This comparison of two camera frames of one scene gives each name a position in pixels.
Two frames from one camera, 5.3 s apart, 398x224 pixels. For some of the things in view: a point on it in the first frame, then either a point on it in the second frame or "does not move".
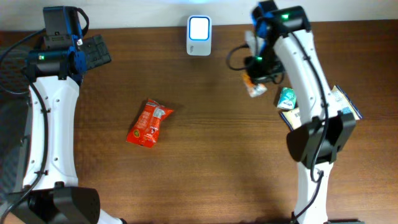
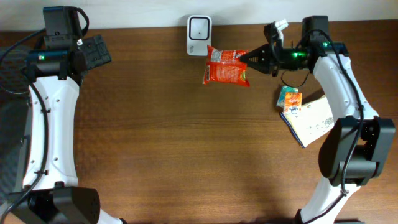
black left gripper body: (99, 53) does not move
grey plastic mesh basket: (15, 66) does not move
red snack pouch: (145, 129) to (224, 67)
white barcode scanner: (199, 35) does not move
